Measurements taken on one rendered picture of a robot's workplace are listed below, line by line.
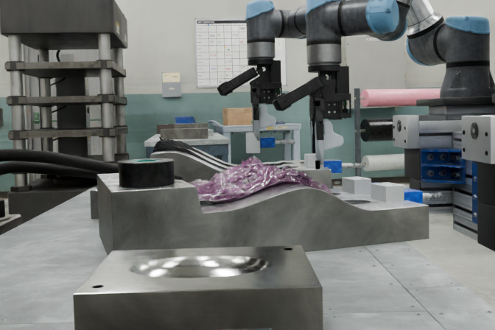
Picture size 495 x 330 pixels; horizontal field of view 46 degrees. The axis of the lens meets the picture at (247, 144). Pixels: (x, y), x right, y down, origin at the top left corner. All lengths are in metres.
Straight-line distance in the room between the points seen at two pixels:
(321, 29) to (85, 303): 0.90
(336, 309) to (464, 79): 1.15
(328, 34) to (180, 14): 6.60
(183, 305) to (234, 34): 7.37
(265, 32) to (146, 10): 6.33
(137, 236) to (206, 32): 7.03
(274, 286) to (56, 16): 4.84
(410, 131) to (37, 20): 4.06
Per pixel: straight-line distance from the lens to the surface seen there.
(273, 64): 1.57
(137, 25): 7.83
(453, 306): 0.69
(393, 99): 6.99
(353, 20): 1.25
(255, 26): 1.56
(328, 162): 1.28
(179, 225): 0.83
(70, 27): 5.22
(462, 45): 1.73
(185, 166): 1.22
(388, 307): 0.67
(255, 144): 1.55
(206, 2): 7.86
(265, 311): 0.49
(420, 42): 1.84
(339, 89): 1.29
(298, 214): 0.89
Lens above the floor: 1.01
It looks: 3 degrees down
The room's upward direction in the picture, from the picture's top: 1 degrees counter-clockwise
